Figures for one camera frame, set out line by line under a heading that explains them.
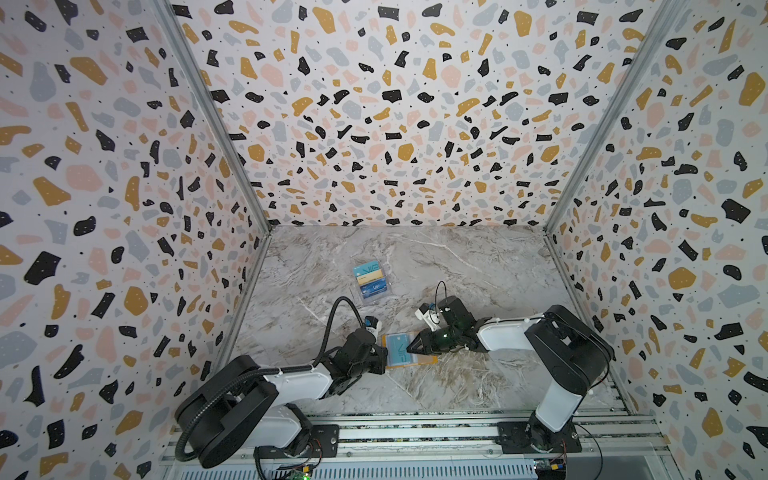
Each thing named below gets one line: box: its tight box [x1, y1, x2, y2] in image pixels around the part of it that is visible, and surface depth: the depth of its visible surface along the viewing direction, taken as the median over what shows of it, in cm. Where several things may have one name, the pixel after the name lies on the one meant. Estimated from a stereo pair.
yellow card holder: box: [382, 334, 439, 369], surface depth 89 cm
